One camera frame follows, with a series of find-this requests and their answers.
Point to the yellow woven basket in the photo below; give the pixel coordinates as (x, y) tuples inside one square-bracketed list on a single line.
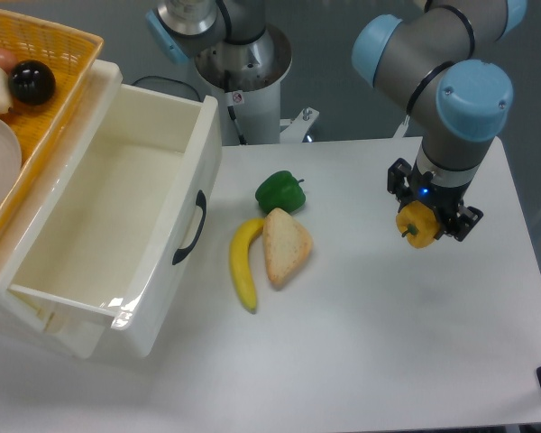
[(70, 54)]

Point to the black drawer handle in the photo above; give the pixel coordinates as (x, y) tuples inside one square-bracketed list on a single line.
[(195, 230)]

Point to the green pepper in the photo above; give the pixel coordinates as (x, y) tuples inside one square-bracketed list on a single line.
[(280, 190)]

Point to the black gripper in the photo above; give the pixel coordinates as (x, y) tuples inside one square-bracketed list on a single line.
[(455, 219)]

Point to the white drawer cabinet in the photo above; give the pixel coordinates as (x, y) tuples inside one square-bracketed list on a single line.
[(33, 315)]

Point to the yellow pepper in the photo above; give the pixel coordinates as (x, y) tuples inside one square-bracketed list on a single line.
[(417, 224)]

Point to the triangular bread slice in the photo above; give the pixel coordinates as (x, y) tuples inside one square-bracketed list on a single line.
[(287, 245)]

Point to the open upper white drawer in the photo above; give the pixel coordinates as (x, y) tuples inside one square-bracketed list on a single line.
[(106, 249)]

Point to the yellow banana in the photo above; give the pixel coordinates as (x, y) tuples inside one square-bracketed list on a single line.
[(239, 264)]

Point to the red round fruit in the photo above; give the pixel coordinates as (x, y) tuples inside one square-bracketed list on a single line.
[(7, 60)]

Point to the black ball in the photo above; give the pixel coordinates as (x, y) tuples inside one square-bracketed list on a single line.
[(32, 82)]

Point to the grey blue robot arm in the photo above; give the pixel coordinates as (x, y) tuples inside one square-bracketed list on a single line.
[(427, 67)]

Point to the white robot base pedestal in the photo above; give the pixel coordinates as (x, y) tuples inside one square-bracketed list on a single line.
[(245, 80)]

